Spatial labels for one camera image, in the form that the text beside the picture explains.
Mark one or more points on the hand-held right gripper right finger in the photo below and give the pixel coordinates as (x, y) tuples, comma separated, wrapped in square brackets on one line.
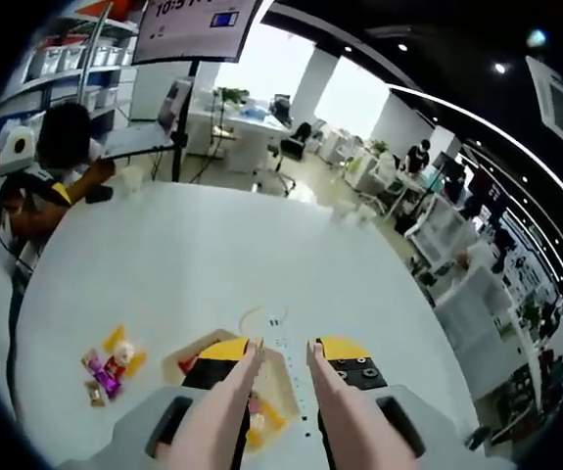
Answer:
[(359, 372)]

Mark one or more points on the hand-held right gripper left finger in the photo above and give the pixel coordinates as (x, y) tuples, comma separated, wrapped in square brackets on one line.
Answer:
[(202, 374)]

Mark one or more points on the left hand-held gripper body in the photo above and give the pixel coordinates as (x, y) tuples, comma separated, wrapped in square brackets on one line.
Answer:
[(12, 161)]

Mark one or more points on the cream hexagonal container tray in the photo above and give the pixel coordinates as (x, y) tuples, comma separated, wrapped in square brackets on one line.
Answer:
[(271, 377)]

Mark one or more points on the yellow pastry food packet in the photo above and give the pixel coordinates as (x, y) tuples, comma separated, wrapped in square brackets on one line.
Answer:
[(273, 423), (126, 350)]

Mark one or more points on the small red food packet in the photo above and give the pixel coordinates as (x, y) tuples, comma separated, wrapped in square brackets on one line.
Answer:
[(114, 366)]

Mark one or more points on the gold food candy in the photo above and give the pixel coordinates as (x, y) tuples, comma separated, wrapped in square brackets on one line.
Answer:
[(96, 395)]

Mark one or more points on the black oblong object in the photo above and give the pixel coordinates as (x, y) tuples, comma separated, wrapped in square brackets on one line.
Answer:
[(99, 195)]

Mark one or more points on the clear plastic sheet with dots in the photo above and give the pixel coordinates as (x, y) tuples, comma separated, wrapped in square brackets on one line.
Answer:
[(296, 387)]

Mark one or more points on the small side table on stand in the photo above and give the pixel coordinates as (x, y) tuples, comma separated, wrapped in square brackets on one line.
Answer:
[(134, 142)]

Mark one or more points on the shelf with white boxes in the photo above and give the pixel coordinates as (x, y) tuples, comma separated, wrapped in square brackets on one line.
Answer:
[(65, 59)]

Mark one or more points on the white desk partition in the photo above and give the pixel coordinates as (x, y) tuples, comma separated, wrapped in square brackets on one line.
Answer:
[(477, 318)]

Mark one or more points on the pink-screen monitor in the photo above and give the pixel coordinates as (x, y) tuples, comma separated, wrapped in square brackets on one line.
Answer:
[(173, 105)]

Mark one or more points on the white mesh chair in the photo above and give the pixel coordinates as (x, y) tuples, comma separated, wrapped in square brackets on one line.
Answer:
[(437, 230)]

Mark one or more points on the potted plant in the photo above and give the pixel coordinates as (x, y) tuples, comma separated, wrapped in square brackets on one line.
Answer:
[(379, 146), (229, 95)]

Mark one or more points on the white office desk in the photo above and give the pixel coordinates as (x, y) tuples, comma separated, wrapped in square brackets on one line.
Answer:
[(247, 137)]

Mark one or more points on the large display screen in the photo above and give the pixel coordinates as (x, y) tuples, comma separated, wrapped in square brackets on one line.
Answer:
[(188, 29)]

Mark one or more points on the black office chair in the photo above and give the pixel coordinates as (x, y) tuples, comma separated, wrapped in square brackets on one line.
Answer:
[(295, 144)]

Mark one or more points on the ceiling air conditioner unit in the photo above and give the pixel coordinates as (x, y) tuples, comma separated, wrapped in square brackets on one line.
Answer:
[(560, 103)]

